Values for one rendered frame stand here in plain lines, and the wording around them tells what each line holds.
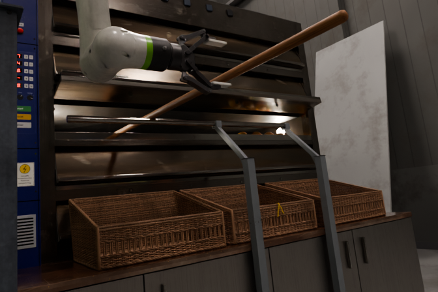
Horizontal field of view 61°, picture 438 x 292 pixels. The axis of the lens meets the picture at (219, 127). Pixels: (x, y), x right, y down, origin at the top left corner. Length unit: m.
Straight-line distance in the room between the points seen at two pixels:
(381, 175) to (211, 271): 2.97
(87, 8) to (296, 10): 5.25
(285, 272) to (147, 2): 1.69
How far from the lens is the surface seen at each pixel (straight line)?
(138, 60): 1.00
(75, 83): 1.91
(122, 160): 2.03
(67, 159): 1.96
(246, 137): 2.46
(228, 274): 1.66
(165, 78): 2.23
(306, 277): 1.95
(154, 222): 1.53
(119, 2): 2.32
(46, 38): 2.10
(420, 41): 4.90
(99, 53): 0.98
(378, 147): 4.39
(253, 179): 1.67
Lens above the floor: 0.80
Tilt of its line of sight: 10 degrees up
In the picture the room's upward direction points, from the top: 6 degrees counter-clockwise
